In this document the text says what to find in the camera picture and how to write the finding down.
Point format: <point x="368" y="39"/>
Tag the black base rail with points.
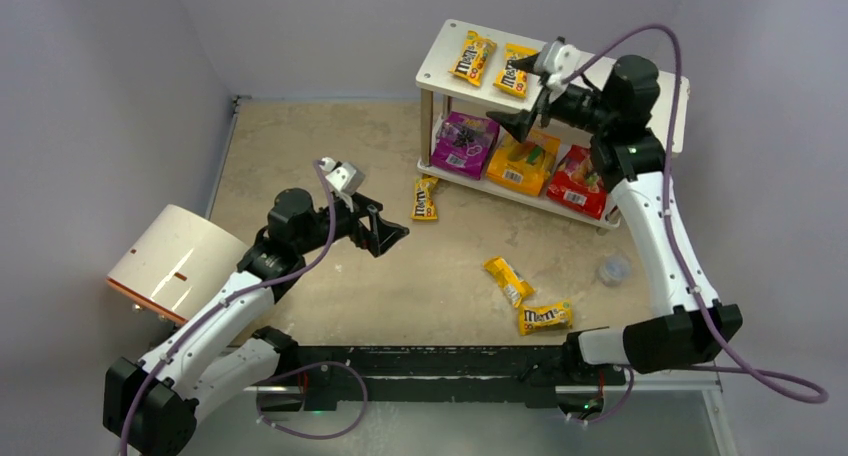
<point x="537" y="377"/>

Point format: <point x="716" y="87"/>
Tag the red candy bag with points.
<point x="577" y="185"/>

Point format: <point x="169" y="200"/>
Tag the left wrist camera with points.
<point x="344" y="179"/>

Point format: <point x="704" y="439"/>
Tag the white two-tier shelf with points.
<point x="433" y="79"/>

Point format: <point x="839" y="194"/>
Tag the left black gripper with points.
<point x="361" y="220"/>

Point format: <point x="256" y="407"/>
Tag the purple candy bag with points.
<point x="464" y="143"/>

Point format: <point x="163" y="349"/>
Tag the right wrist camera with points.
<point x="555" y="62"/>

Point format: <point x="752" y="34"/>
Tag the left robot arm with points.
<point x="154" y="403"/>

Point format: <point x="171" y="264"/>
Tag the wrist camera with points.
<point x="555" y="62"/>
<point x="344" y="179"/>

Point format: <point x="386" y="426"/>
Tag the yellow m&m bag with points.
<point x="471" y="63"/>
<point x="512" y="284"/>
<point x="556" y="316"/>
<point x="509" y="80"/>
<point x="424" y="208"/>

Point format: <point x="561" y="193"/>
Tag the white cylinder roll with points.
<point x="177" y="265"/>

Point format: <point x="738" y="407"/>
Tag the small clear round cap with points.
<point x="614" y="270"/>

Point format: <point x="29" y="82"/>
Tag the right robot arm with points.
<point x="689" y="322"/>

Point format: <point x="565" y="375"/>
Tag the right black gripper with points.
<point x="544" y="98"/>

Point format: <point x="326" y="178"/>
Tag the orange candy bag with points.
<point x="524" y="167"/>

